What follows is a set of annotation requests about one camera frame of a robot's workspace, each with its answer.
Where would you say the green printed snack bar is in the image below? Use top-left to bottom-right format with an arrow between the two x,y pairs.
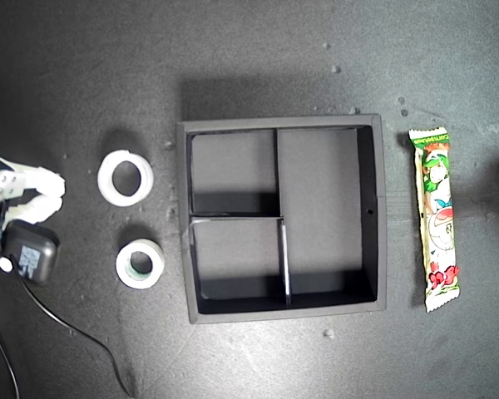
407,126 -> 462,314

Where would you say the thin black cable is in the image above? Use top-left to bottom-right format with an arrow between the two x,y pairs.
0,319 -> 22,399

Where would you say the large white tape roll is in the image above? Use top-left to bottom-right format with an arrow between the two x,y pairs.
96,149 -> 156,208

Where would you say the small white tape roll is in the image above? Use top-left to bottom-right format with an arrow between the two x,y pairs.
115,238 -> 166,289

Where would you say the black tray with wells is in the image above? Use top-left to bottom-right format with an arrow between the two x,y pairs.
175,113 -> 389,326

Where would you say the black camera cable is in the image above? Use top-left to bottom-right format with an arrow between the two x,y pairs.
6,265 -> 134,399

